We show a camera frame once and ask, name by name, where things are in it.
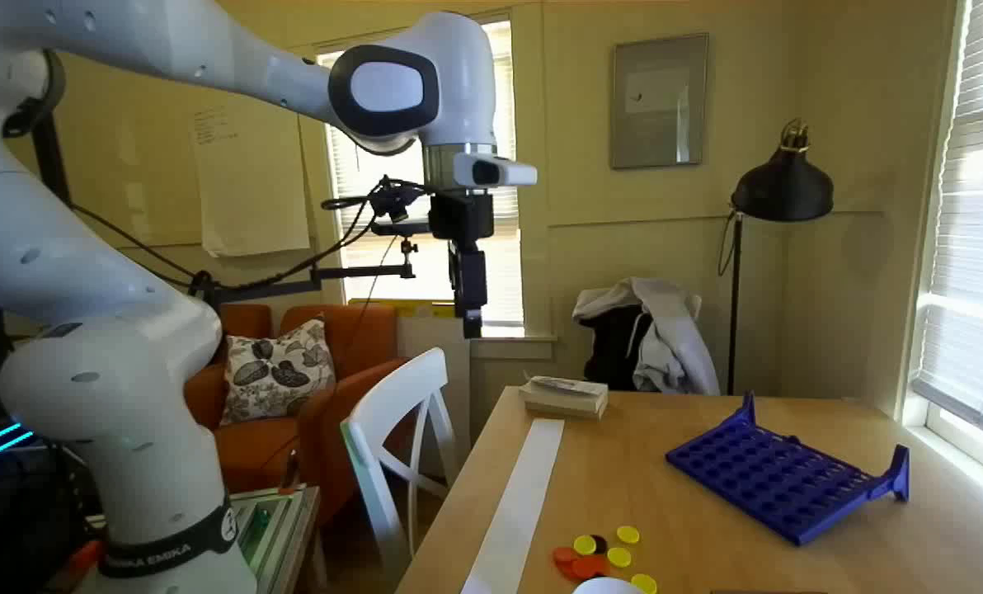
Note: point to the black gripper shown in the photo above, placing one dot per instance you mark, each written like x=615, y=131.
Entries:
x=463, y=219

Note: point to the blue connect four grid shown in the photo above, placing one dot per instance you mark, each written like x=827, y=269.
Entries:
x=777, y=474

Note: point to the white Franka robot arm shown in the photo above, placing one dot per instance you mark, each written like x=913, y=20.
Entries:
x=98, y=385

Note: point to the yellow box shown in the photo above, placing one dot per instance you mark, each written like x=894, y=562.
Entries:
x=435, y=309

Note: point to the tall bright window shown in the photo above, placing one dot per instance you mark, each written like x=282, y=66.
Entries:
x=503, y=265

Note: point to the tan wooden block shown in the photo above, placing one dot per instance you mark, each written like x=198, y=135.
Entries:
x=561, y=397

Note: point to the white wooden chair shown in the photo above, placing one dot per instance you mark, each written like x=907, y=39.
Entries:
x=388, y=416

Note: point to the black backpack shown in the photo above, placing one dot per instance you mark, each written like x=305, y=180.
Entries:
x=617, y=347

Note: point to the leaf patterned cushion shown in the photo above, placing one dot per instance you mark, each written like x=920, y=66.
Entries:
x=279, y=369

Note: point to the orange armchair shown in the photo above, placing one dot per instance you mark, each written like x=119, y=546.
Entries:
x=261, y=449

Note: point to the yellow game disc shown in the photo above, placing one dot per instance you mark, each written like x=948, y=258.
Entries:
x=627, y=536
x=645, y=584
x=585, y=546
x=617, y=555

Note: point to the black game disc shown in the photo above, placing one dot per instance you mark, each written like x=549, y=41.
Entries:
x=603, y=546

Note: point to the red game disc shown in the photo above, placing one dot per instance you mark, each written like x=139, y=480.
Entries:
x=580, y=565

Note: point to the black floor lamp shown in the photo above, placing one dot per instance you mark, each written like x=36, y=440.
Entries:
x=782, y=185

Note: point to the black vertical pole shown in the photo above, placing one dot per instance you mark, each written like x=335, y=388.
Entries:
x=50, y=159

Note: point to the black equipment bag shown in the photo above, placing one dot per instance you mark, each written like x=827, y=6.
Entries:
x=17, y=517

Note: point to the white window blind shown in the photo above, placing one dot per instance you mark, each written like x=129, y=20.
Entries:
x=975, y=243

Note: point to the white wall paper sheet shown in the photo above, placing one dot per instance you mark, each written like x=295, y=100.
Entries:
x=253, y=182

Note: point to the striped metal rail frame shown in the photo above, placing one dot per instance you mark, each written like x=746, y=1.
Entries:
x=279, y=528

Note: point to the grey wall panel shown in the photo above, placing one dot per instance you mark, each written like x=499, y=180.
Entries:
x=659, y=100

